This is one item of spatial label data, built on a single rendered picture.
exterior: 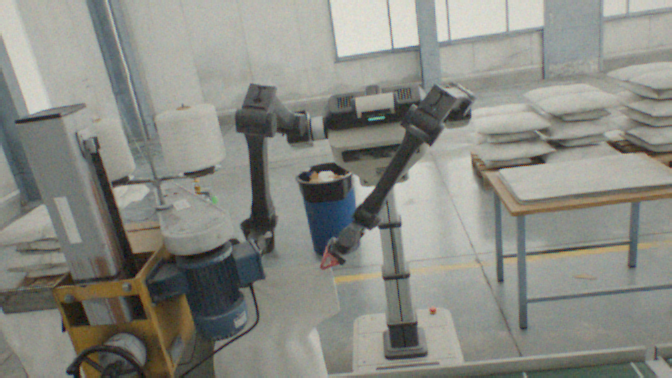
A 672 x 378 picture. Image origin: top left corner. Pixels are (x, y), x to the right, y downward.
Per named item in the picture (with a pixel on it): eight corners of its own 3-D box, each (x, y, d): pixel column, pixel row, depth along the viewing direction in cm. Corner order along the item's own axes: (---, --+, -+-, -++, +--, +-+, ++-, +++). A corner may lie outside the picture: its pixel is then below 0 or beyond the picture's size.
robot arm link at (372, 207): (448, 123, 144) (416, 102, 146) (441, 129, 140) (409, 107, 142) (380, 225, 170) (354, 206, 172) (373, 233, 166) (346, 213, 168)
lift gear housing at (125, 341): (151, 364, 136) (139, 329, 132) (143, 379, 130) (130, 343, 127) (113, 368, 137) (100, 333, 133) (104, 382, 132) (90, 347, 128)
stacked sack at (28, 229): (86, 212, 458) (80, 196, 453) (40, 246, 397) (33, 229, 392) (42, 217, 464) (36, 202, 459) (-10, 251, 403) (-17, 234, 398)
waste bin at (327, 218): (365, 229, 449) (355, 158, 427) (366, 257, 401) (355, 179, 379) (311, 235, 454) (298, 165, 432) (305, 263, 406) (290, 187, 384)
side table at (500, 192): (636, 261, 338) (643, 152, 312) (693, 316, 280) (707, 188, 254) (490, 277, 348) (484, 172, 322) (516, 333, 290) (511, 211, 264)
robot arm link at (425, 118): (462, 98, 137) (431, 78, 139) (433, 140, 142) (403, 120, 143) (478, 96, 178) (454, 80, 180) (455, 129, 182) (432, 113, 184)
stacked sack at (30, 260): (92, 234, 470) (87, 220, 465) (57, 270, 407) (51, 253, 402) (48, 241, 471) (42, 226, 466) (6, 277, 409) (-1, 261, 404)
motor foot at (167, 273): (201, 280, 144) (193, 252, 141) (188, 303, 132) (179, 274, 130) (169, 283, 144) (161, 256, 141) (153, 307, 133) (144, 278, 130)
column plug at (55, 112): (87, 106, 124) (86, 102, 124) (60, 117, 113) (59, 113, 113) (44, 112, 126) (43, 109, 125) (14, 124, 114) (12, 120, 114)
